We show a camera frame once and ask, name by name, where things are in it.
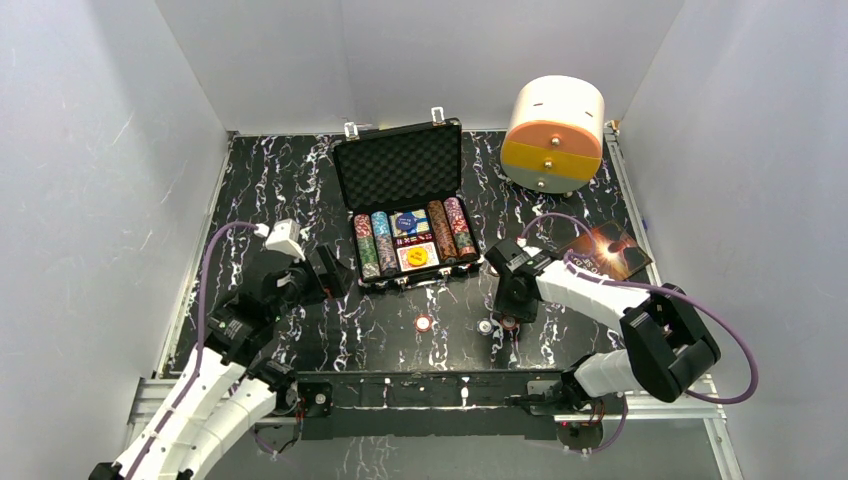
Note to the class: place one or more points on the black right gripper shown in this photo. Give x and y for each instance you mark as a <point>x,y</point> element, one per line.
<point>503,306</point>

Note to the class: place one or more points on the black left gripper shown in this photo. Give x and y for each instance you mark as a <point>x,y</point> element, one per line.
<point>333,270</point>

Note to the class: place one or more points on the red white poker chip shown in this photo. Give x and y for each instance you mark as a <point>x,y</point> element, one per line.
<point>423,323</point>
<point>508,323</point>

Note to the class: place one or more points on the blue white poker chip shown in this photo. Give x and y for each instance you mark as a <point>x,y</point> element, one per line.
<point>485,327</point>

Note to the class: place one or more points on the red playing card deck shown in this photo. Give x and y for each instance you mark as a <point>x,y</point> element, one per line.
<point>434,259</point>

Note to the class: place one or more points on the yellow big blind button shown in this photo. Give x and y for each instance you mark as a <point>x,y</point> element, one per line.
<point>417,256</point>

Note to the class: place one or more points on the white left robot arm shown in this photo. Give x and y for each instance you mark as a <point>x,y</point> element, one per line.
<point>227,385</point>

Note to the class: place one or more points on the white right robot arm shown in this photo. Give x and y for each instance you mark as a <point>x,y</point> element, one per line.
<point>667,346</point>

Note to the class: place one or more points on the blue orange chip row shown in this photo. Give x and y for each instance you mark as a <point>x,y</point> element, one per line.
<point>384,243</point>

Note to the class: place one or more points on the pink green chip row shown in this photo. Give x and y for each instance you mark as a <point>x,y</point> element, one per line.
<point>459,228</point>

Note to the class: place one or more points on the brown orange chip row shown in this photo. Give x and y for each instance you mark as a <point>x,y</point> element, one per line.
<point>442,232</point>

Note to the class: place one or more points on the blue small blind button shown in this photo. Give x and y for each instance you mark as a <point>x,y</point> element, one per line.
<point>406,223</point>

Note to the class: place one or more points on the blue playing card deck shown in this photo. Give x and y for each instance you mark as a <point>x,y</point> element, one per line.
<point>423,225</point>

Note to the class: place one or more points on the black poker chip case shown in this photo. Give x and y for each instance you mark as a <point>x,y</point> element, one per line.
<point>401,169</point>

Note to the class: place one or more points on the dark sunburst cover book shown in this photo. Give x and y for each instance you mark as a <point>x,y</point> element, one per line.
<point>609,251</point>

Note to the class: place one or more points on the white orange yellow drawer cabinet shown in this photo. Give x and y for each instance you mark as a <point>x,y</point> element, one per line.
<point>554,142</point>

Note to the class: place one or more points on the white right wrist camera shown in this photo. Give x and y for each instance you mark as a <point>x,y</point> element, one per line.
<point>533,252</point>

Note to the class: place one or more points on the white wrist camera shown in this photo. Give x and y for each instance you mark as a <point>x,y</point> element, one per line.
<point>283,236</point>
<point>533,252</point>

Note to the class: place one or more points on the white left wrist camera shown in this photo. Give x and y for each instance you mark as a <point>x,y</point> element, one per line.
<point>283,236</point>

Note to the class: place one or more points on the aluminium frame rail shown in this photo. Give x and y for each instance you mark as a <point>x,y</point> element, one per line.
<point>474,404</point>

